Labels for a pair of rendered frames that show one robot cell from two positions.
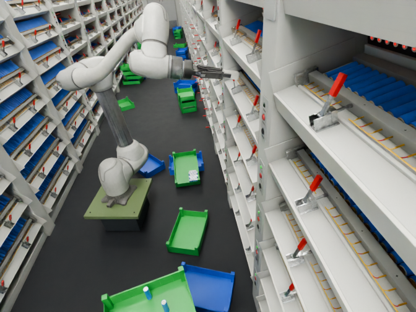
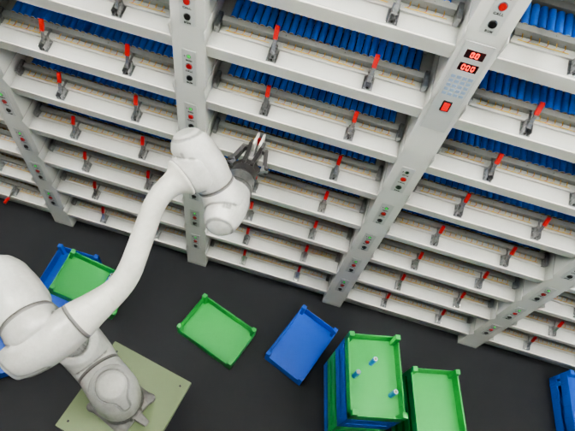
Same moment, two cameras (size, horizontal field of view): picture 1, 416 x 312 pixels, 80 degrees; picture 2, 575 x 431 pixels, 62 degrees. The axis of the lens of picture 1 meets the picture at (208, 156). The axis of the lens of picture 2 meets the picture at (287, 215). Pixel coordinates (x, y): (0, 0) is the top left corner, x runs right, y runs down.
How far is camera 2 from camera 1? 1.45 m
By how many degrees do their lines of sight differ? 58
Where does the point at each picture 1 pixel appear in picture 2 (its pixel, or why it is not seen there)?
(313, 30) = not seen: hidden behind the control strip
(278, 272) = (395, 259)
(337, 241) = (485, 215)
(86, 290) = not seen: outside the picture
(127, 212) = (174, 396)
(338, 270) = (498, 226)
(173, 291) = (356, 352)
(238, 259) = (281, 295)
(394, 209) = (547, 197)
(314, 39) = not seen: hidden behind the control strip
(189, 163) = (81, 274)
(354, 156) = (517, 185)
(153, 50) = (239, 191)
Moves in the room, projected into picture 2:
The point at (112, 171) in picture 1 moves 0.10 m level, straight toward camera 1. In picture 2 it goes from (132, 381) to (163, 379)
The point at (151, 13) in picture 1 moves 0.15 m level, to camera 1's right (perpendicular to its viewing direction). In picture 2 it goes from (211, 151) to (234, 111)
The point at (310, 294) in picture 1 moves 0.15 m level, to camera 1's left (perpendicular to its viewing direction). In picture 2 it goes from (456, 247) to (452, 282)
